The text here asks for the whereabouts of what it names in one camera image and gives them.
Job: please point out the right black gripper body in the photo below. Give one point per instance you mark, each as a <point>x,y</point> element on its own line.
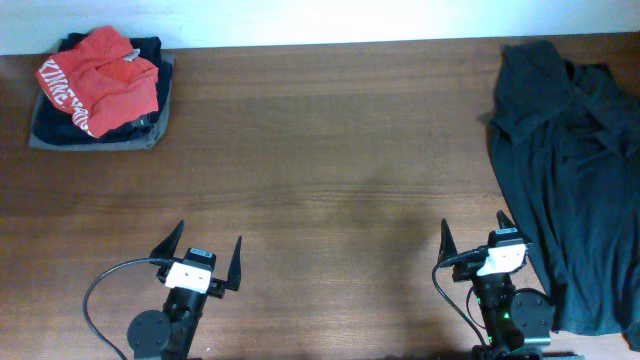
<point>492,292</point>

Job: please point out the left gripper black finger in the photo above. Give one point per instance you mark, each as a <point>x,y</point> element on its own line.
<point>167,247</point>
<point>234,275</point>

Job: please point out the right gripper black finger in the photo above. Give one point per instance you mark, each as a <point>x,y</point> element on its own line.
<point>447,250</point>
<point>506,225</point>

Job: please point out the dark green t-shirt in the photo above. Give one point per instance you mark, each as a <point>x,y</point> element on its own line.
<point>565,152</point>

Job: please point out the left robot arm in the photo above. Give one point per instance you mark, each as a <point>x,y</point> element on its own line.
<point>168,333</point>

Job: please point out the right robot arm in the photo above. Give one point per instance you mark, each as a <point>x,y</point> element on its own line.
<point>516,323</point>

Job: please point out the grey folded garment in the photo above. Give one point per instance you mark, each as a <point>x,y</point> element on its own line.
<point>155,132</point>

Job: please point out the navy folded garment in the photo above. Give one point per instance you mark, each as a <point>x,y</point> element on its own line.
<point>55,127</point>

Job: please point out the red folded shirt white lettering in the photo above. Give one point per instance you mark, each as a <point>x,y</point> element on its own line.
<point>102,83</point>

